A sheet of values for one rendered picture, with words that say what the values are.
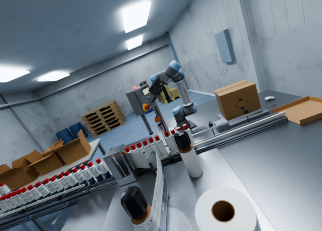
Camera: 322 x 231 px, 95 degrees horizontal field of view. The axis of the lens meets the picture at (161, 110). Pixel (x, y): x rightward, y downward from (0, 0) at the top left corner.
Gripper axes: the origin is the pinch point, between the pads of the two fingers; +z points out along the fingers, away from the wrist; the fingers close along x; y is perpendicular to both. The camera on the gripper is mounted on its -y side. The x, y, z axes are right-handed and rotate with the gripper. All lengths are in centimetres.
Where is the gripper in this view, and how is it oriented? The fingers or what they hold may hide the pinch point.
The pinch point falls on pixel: (149, 105)
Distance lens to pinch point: 108.3
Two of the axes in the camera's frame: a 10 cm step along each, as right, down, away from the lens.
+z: -6.0, 7.7, 2.1
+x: 0.1, 2.7, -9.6
